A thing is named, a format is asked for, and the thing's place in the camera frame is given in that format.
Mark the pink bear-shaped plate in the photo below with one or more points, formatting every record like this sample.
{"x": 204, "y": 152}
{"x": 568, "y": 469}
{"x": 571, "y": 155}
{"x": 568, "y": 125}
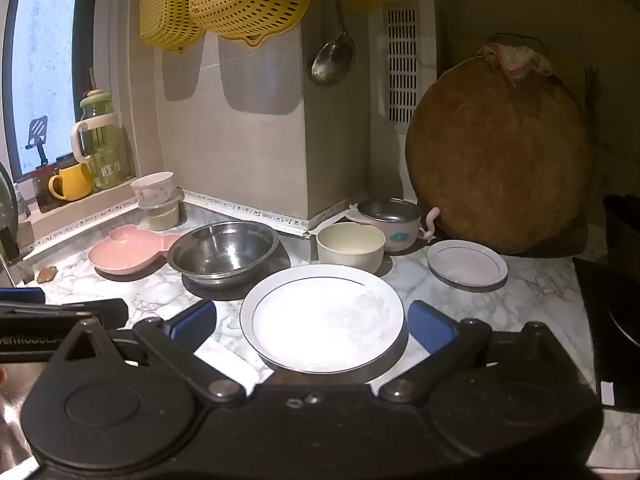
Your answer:
{"x": 125, "y": 255}

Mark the large white plate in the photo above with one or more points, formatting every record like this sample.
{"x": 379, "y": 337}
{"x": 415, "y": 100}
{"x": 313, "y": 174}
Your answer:
{"x": 310, "y": 320}

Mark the small white plate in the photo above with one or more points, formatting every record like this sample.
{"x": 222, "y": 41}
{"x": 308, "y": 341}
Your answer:
{"x": 465, "y": 262}

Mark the steel sink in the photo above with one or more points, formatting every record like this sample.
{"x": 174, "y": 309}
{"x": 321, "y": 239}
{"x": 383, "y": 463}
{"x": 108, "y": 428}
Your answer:
{"x": 10, "y": 400}

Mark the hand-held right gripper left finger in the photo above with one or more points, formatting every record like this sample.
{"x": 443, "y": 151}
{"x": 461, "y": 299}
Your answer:
{"x": 192, "y": 320}

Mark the pink steel-lined bowl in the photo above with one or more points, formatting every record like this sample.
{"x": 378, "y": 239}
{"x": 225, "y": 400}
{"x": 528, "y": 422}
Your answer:
{"x": 400, "y": 237}

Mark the yellow plastic colander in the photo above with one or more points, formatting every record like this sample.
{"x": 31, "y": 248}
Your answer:
{"x": 245, "y": 0}
{"x": 162, "y": 20}

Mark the black pot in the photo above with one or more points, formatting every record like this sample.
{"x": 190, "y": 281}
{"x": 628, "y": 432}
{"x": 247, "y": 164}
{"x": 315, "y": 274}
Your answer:
{"x": 622, "y": 230}

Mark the large steel bowl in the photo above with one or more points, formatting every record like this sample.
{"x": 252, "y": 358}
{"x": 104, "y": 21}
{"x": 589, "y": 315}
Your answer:
{"x": 222, "y": 252}

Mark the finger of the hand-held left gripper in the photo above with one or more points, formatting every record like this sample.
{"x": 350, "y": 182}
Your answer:
{"x": 85, "y": 311}
{"x": 20, "y": 295}

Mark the window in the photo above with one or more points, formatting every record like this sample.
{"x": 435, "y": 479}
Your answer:
{"x": 45, "y": 35}

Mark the crumpled cloth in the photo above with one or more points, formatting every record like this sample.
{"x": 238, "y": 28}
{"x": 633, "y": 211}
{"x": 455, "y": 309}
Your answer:
{"x": 520, "y": 60}

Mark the white patterned sealing tape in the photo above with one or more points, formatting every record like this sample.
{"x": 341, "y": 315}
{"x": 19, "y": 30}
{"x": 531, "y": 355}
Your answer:
{"x": 240, "y": 208}

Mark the clear plastic container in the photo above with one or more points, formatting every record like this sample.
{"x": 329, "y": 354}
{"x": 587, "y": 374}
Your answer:
{"x": 162, "y": 217}

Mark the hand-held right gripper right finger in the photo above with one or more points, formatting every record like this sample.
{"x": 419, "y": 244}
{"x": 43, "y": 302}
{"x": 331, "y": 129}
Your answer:
{"x": 431, "y": 327}

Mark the brown sponge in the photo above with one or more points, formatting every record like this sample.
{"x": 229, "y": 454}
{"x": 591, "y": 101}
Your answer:
{"x": 48, "y": 274}

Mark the yellow mug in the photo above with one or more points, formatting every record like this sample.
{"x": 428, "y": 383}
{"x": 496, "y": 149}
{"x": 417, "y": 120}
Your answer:
{"x": 75, "y": 182}

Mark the white vent grille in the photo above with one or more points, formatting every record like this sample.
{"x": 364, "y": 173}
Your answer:
{"x": 402, "y": 60}

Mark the round wooden cutting board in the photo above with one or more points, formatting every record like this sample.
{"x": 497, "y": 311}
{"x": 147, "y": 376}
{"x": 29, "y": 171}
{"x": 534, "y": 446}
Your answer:
{"x": 500, "y": 160}

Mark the green glass pitcher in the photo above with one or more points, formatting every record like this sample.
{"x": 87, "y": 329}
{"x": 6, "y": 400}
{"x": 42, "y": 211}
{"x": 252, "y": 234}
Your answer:
{"x": 105, "y": 145}

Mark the steel ladle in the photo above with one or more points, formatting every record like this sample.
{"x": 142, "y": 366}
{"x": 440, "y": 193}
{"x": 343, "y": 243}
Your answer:
{"x": 332, "y": 60}

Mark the cream bowl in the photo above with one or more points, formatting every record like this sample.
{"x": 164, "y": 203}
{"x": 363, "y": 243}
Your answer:
{"x": 350, "y": 252}

